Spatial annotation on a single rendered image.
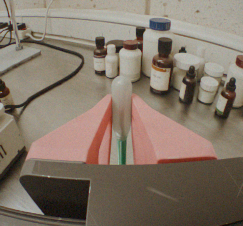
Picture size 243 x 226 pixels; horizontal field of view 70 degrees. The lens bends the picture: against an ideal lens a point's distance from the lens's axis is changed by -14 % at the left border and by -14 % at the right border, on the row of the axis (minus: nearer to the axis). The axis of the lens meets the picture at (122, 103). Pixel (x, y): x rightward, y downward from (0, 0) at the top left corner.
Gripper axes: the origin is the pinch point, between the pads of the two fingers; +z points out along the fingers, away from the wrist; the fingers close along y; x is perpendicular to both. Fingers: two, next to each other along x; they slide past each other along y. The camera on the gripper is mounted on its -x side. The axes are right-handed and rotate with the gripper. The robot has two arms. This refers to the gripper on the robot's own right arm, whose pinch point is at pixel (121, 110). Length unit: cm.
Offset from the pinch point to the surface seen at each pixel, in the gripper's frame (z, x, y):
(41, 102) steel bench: 21.1, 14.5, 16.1
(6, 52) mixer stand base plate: 49, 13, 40
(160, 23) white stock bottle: 30.9, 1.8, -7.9
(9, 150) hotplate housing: 5.8, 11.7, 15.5
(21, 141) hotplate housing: 8.2, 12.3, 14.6
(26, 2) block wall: 78, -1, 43
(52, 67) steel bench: 36.4, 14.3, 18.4
